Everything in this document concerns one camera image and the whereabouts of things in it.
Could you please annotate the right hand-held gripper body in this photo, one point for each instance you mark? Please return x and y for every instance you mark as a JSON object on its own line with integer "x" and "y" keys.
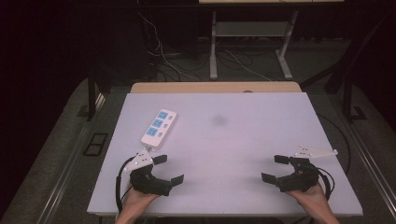
{"x": 300, "y": 179}

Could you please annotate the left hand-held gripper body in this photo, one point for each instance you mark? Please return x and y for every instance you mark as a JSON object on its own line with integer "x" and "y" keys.
{"x": 146, "y": 182}

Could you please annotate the person's right hand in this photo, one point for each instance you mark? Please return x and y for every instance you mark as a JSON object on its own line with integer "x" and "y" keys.
{"x": 313, "y": 199}

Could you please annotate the grey metal stand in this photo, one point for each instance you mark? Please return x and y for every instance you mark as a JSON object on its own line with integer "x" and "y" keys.
{"x": 249, "y": 29}

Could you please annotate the person's left hand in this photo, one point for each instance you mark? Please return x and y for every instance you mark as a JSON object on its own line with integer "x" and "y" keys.
{"x": 135, "y": 200}

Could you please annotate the aluminium floor rail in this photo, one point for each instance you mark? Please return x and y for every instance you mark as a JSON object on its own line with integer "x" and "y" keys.
{"x": 370, "y": 161}
{"x": 71, "y": 161}

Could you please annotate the white foam board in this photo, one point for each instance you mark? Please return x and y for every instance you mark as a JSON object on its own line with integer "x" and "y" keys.
{"x": 224, "y": 149}

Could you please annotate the black metal stand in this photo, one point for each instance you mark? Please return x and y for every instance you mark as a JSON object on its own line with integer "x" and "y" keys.
{"x": 91, "y": 96}
{"x": 348, "y": 90}

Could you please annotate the black floor socket frame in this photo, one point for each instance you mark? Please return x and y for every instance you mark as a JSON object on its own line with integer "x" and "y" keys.
{"x": 95, "y": 144}

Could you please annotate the white power strip blue sockets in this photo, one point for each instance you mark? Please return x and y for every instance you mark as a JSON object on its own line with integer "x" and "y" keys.
{"x": 158, "y": 127}

